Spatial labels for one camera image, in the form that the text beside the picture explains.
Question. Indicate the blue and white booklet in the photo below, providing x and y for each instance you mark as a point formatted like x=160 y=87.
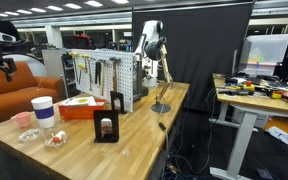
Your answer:
x=65 y=101

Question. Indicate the small clear plastic piece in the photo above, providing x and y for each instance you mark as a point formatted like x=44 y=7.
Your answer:
x=126 y=153

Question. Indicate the white bottle orange cap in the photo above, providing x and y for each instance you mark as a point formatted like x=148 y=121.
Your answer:
x=60 y=136

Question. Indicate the white pegboard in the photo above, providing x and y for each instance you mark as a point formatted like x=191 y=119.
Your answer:
x=127 y=76

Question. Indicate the white storage box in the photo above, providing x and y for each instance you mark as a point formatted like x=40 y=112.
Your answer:
x=260 y=120

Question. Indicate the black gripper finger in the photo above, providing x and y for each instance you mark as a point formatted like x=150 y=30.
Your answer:
x=10 y=68

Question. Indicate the clear plastic storage bin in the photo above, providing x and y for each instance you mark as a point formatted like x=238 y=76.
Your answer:
x=270 y=50

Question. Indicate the black curtain partition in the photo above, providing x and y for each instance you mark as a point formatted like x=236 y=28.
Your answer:
x=210 y=50

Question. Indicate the orange cardboard box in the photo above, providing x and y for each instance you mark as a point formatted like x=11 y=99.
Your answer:
x=77 y=113

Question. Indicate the white rounded furniture piece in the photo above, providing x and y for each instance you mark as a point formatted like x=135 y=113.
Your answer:
x=34 y=65

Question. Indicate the yellow black hand tool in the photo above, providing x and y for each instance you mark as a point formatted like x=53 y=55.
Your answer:
x=276 y=95

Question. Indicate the clear glass jar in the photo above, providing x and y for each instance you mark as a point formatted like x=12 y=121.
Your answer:
x=50 y=126

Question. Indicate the black pliers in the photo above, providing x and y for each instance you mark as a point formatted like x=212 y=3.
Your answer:
x=98 y=71

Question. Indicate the grey computer monitor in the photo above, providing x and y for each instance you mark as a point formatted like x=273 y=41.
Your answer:
x=244 y=55

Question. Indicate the clear glass bowl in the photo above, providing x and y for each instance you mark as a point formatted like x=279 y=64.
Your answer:
x=29 y=135

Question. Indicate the black floor outlet box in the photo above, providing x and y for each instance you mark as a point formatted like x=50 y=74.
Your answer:
x=264 y=174

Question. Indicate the red cabinet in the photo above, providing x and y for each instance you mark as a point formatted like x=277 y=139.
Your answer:
x=82 y=42

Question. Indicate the pink mug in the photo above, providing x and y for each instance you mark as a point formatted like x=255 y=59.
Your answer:
x=23 y=120

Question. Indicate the black shelf rack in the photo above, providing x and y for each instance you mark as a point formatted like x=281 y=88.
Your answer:
x=67 y=76

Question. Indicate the wooden-top white-leg desk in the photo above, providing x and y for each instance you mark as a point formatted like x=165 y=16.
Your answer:
x=250 y=101

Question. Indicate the orange sofa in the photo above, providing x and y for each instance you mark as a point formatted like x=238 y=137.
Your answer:
x=4 y=100

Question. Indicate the white crumpled papers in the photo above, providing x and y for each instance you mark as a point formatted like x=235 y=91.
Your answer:
x=284 y=136

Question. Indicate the black metal bookend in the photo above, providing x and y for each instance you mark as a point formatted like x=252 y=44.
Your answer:
x=112 y=100
x=97 y=126

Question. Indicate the orange floor mat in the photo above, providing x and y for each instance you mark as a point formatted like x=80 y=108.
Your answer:
x=287 y=124

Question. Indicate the white and blue coffee cup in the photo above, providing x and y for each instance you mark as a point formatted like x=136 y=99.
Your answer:
x=44 y=113

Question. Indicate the white carrot-print book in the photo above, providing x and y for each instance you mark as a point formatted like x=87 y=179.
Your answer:
x=80 y=101

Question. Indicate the white can orange label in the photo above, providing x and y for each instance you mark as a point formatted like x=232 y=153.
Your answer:
x=106 y=128

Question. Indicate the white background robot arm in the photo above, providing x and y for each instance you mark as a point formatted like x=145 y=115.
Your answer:
x=149 y=33

